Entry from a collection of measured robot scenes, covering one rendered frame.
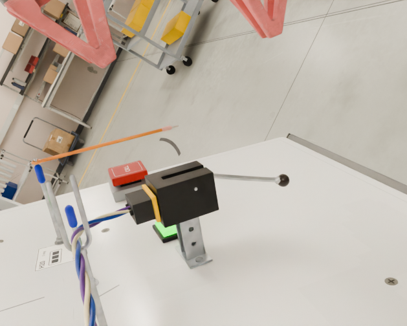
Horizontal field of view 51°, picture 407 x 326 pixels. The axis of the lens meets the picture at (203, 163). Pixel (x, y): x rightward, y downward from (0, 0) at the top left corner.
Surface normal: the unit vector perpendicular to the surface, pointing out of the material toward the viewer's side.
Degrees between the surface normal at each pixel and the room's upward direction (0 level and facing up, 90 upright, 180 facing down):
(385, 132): 0
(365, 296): 50
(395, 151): 0
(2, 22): 90
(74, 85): 90
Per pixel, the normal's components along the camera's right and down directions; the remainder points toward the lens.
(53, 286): -0.15, -0.92
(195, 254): 0.38, 0.27
